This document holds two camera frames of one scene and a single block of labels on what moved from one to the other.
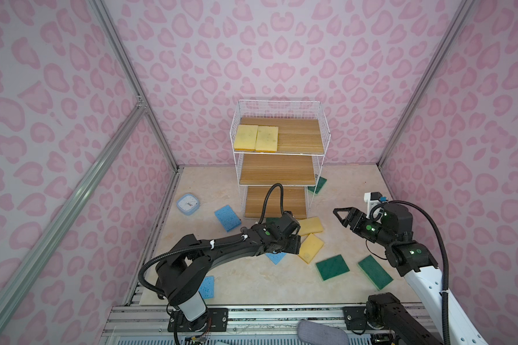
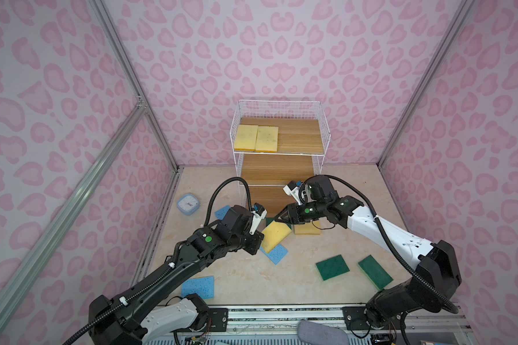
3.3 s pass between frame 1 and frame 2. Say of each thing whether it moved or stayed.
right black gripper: moved
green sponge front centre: stayed
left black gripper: moved
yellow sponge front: stayed
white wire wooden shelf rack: stayed
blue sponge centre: stayed
